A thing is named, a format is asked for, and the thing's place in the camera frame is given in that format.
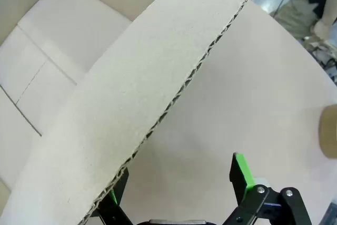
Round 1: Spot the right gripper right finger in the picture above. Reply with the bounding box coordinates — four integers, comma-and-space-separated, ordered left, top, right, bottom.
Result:
222, 152, 313, 225

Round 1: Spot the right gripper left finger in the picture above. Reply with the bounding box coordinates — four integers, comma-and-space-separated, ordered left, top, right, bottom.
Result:
97, 168, 135, 225

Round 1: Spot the brown packing tape roll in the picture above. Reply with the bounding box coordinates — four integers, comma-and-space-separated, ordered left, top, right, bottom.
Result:
318, 104, 337, 159

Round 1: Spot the person's left hand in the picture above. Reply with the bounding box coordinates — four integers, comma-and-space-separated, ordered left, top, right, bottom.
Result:
313, 21, 330, 40

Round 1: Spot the person in black T-shirt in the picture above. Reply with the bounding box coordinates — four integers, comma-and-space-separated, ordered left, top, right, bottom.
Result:
273, 0, 337, 40

